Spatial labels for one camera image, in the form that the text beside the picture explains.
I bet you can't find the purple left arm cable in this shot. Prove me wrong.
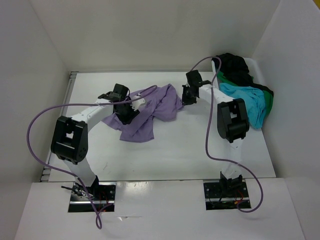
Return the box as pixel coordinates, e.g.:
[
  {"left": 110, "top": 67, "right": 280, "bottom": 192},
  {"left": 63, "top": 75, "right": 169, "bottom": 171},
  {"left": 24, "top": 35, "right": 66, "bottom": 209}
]
[{"left": 26, "top": 84, "right": 159, "bottom": 230}]

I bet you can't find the aluminium table edge rail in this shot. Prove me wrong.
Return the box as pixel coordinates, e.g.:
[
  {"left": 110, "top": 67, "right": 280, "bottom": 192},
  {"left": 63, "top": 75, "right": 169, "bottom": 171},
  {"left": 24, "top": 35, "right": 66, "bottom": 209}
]
[{"left": 53, "top": 72, "right": 224, "bottom": 182}]

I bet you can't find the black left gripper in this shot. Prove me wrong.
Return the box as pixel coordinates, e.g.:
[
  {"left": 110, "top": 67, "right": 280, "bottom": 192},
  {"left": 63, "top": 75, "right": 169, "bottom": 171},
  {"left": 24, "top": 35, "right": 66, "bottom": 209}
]
[{"left": 115, "top": 98, "right": 140, "bottom": 126}]

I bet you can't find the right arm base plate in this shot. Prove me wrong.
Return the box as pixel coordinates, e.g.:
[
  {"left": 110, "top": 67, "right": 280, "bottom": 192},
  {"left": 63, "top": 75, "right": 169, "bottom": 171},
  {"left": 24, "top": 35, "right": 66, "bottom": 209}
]
[{"left": 203, "top": 180, "right": 251, "bottom": 211}]

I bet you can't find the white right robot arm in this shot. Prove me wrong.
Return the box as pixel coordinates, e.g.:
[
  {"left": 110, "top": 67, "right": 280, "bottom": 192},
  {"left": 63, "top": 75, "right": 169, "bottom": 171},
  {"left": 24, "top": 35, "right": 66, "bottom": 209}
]
[{"left": 182, "top": 70, "right": 250, "bottom": 197}]

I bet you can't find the white plastic laundry basket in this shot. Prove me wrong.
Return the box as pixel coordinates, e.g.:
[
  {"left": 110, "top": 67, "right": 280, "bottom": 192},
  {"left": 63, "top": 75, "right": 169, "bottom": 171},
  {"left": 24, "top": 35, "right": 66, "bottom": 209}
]
[{"left": 211, "top": 58, "right": 262, "bottom": 84}]

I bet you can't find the purple t shirt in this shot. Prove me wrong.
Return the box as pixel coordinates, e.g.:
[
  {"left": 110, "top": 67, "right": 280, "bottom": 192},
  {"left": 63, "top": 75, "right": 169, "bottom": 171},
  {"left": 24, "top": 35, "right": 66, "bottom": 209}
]
[{"left": 102, "top": 84, "right": 183, "bottom": 143}]

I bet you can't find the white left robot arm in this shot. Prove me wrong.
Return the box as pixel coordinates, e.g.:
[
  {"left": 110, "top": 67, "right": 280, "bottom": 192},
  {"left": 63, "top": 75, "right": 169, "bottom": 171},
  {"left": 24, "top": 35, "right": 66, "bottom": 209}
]
[{"left": 50, "top": 84, "right": 146, "bottom": 200}]

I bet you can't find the black t shirt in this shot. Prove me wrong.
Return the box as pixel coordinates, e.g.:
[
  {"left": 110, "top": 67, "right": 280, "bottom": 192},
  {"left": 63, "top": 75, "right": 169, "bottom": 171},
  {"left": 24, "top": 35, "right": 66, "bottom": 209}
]
[{"left": 212, "top": 53, "right": 274, "bottom": 96}]

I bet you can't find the cyan t shirt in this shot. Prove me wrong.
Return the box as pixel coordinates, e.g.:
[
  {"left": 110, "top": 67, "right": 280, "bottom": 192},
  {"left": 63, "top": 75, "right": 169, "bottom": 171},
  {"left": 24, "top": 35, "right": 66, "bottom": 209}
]
[{"left": 219, "top": 83, "right": 267, "bottom": 129}]

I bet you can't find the green t shirt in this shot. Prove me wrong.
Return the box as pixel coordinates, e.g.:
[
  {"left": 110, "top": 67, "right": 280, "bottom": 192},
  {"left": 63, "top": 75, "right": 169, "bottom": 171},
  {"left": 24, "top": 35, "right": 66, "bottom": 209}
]
[{"left": 217, "top": 71, "right": 274, "bottom": 115}]

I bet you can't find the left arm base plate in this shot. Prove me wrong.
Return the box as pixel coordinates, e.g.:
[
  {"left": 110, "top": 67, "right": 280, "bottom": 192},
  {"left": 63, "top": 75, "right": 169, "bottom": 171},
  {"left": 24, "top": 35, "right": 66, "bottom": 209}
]
[{"left": 62, "top": 182, "right": 116, "bottom": 213}]

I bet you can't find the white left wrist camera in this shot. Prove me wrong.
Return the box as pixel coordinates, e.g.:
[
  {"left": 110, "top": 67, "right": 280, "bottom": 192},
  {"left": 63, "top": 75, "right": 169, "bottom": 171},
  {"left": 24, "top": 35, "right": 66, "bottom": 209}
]
[{"left": 130, "top": 93, "right": 146, "bottom": 111}]

